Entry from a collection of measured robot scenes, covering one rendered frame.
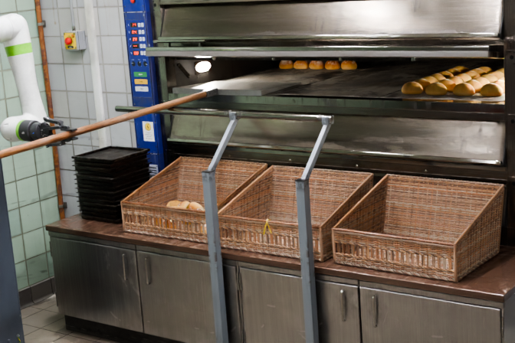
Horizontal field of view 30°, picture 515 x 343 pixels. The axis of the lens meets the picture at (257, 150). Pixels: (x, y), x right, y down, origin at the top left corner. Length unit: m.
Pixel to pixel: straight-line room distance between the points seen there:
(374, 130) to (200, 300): 1.10
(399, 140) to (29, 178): 2.25
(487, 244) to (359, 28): 1.09
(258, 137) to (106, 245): 0.90
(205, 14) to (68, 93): 1.09
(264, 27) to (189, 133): 0.73
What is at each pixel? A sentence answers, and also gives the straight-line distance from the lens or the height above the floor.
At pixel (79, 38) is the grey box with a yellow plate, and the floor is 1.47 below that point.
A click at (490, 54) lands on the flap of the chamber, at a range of 3.87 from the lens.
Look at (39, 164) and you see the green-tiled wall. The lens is 5.58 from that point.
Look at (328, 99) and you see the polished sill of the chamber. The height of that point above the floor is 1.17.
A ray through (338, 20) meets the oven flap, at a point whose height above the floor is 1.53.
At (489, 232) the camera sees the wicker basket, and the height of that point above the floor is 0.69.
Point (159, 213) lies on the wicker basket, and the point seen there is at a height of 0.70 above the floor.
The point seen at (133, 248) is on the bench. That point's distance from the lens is 4.60.
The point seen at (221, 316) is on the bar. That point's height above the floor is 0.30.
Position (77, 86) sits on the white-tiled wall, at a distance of 5.42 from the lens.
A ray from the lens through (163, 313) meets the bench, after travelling 4.59.
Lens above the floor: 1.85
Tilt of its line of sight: 12 degrees down
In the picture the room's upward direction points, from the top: 4 degrees counter-clockwise
